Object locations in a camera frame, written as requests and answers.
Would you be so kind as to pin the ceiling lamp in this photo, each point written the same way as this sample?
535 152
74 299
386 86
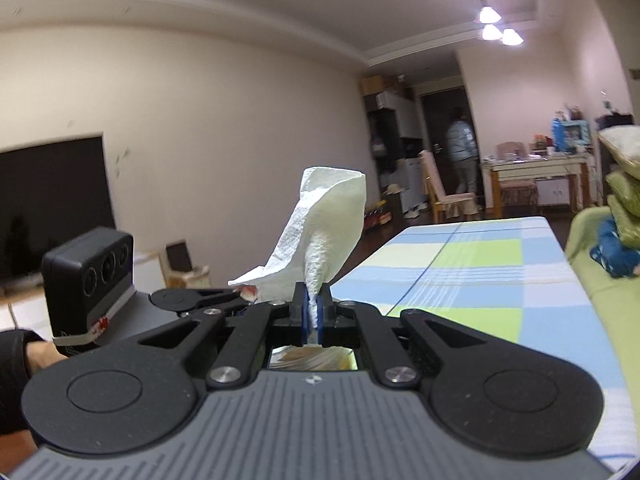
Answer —
492 15

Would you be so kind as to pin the beige pedal trash bin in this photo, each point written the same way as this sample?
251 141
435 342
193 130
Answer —
185 270

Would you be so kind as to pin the cream cushion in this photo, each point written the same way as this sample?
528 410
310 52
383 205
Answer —
622 147

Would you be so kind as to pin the cardboard box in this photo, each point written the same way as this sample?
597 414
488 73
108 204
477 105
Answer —
376 85

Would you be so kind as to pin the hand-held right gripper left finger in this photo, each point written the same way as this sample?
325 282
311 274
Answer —
299 315

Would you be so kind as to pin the wall switch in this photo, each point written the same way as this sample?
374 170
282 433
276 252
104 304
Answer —
635 74

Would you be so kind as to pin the blue floral blanket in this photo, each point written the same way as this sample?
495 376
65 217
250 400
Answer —
612 255

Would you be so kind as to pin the black white hall cabinet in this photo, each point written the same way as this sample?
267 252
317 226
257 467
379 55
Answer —
400 115

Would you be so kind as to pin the dark brown door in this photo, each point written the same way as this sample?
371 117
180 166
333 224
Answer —
435 120

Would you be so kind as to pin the clear water bottle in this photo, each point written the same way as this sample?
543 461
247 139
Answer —
605 105

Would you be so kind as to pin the teal toaster oven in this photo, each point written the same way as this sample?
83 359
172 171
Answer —
576 135

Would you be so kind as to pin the row of drink bottles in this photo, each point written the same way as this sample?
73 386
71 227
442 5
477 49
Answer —
377 215

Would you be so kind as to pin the blue green checked tablecloth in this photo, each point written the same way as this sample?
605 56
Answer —
500 300

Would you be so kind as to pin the black appliance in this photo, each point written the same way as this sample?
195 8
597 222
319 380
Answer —
617 121

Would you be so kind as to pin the blue bottle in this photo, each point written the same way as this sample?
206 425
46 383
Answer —
557 135

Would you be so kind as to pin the straw hat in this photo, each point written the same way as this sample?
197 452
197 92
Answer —
395 189

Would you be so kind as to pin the grey hanging bag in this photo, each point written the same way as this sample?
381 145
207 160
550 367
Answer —
376 144

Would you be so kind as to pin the green chevron cushion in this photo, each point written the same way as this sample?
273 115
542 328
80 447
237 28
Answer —
625 190
627 225

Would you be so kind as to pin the black television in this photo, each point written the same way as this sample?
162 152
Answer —
50 210

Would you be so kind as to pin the wooden dining table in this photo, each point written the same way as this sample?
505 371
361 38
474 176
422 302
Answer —
535 165

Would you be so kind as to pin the green covered sofa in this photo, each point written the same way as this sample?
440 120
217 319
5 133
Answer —
585 240

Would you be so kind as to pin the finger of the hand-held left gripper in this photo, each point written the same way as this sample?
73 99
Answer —
220 300

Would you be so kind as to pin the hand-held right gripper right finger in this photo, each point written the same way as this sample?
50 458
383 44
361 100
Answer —
326 315

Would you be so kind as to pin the wooden chair with beige cover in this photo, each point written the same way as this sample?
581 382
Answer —
450 202

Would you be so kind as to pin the chair with brown cover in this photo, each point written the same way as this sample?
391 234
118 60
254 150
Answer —
517 190

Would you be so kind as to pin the white paper towel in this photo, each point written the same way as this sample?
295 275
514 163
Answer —
325 220

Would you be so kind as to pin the person's left forearm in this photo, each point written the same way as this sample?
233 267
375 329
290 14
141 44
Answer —
15 375

